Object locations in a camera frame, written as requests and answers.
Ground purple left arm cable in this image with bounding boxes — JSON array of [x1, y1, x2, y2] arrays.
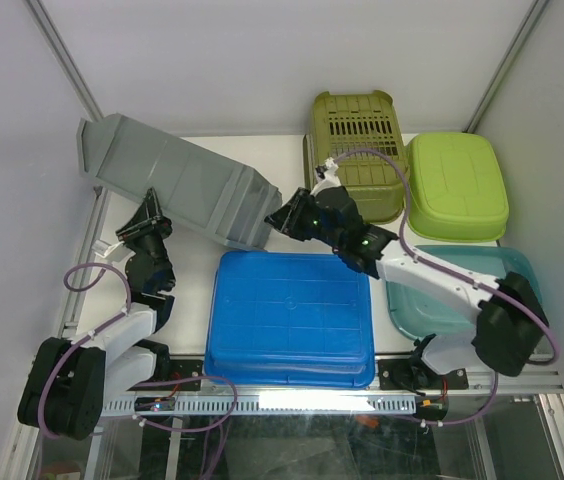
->
[[36, 262, 238, 441]]

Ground aluminium rail frame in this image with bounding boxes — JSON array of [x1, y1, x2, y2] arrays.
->
[[43, 186, 557, 399]]

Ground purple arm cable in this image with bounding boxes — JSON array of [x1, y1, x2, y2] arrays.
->
[[36, 262, 238, 441], [334, 148, 563, 429]]

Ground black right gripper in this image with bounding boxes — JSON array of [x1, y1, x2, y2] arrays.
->
[[263, 187, 343, 251]]

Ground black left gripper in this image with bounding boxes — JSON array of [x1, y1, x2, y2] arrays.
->
[[117, 187, 176, 286]]

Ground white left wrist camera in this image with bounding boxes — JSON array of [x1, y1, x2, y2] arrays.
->
[[91, 240, 130, 263]]

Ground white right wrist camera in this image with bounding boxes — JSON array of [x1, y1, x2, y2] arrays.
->
[[310, 157, 342, 197]]

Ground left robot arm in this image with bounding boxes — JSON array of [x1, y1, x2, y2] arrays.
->
[[17, 188, 176, 440]]

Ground clear container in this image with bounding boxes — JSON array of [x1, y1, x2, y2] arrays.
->
[[386, 245, 543, 340]]

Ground blue plastic bin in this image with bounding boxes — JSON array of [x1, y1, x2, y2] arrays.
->
[[204, 251, 375, 389]]

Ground grey plastic crate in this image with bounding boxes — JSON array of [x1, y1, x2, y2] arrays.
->
[[76, 114, 282, 250]]

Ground olive green slotted basket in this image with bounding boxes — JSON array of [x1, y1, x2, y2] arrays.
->
[[303, 90, 409, 224]]

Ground white slotted cable duct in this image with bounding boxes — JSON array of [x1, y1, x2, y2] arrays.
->
[[102, 392, 416, 417]]

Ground bright green plastic tub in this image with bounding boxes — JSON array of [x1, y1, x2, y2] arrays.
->
[[407, 132, 509, 243]]

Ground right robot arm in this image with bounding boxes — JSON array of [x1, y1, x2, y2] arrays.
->
[[265, 187, 551, 392]]

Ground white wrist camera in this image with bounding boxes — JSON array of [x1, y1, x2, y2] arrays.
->
[[310, 157, 342, 197], [91, 240, 130, 263]]

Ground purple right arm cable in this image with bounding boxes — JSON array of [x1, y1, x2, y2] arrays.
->
[[334, 148, 563, 429]]

